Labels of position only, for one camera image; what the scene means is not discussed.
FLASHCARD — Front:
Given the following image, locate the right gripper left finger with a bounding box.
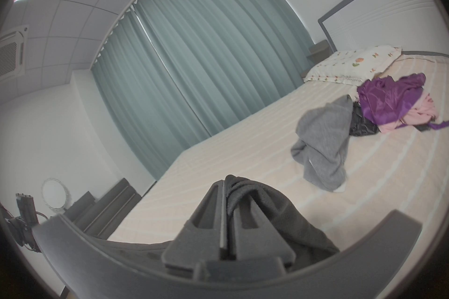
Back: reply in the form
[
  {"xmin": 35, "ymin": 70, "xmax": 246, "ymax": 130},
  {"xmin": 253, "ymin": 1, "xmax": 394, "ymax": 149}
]
[{"xmin": 162, "ymin": 180, "xmax": 228, "ymax": 272}]

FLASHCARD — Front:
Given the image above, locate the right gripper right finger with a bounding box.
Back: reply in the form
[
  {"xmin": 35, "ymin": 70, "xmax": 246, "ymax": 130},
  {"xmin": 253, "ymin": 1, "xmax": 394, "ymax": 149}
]
[{"xmin": 228, "ymin": 193, "xmax": 296, "ymax": 265}]

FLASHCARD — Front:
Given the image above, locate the black T-shirt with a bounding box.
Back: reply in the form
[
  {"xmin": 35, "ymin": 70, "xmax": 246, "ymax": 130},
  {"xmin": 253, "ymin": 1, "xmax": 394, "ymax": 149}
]
[{"xmin": 224, "ymin": 174, "xmax": 341, "ymax": 272}]

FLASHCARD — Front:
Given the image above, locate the black chest of drawers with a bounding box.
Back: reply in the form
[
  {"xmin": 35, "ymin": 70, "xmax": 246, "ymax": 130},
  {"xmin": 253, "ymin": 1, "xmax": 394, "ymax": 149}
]
[{"xmin": 75, "ymin": 178, "xmax": 141, "ymax": 239}]

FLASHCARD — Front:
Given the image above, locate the black dressing table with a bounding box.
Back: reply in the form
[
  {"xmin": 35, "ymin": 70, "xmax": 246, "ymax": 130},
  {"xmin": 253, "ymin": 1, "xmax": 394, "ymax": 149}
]
[{"xmin": 64, "ymin": 190, "xmax": 96, "ymax": 222}]

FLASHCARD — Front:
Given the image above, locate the grey garment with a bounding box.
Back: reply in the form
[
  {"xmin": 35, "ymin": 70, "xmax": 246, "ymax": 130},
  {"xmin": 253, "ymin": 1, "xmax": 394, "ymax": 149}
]
[{"xmin": 290, "ymin": 94, "xmax": 353, "ymax": 192}]

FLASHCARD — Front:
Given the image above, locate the black patterned garment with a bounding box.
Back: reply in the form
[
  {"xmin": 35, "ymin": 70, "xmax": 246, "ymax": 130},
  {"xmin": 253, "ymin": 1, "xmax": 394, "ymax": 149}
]
[{"xmin": 349, "ymin": 101, "xmax": 381, "ymax": 137}]

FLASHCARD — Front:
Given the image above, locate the blue-green curtain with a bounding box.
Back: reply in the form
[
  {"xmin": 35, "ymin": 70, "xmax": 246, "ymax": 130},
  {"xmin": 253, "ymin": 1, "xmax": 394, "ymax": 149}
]
[
  {"xmin": 133, "ymin": 0, "xmax": 306, "ymax": 138},
  {"xmin": 91, "ymin": 7, "xmax": 213, "ymax": 182}
]

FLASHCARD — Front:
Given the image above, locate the purple garment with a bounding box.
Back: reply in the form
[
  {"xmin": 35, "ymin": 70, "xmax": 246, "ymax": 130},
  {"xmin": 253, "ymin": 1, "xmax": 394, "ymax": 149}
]
[{"xmin": 356, "ymin": 73, "xmax": 449, "ymax": 132}]

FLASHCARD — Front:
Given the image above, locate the grey bedside table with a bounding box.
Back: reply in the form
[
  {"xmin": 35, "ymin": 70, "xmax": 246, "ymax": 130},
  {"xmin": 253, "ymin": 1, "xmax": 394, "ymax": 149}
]
[{"xmin": 301, "ymin": 40, "xmax": 332, "ymax": 78}]

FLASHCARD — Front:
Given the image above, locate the white printed pillow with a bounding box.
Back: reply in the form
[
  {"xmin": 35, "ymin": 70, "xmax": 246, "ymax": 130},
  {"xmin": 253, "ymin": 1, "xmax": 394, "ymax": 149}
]
[{"xmin": 303, "ymin": 45, "xmax": 402, "ymax": 85}]

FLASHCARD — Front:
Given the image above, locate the pink garment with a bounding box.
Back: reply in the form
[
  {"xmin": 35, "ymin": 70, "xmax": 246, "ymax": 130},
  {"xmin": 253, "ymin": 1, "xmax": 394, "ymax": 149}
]
[{"xmin": 379, "ymin": 93, "xmax": 438, "ymax": 135}]

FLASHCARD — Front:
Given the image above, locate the ceiling air conditioner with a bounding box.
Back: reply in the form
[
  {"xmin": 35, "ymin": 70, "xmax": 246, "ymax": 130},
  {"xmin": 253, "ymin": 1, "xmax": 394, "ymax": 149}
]
[{"xmin": 0, "ymin": 25, "xmax": 29, "ymax": 78}]

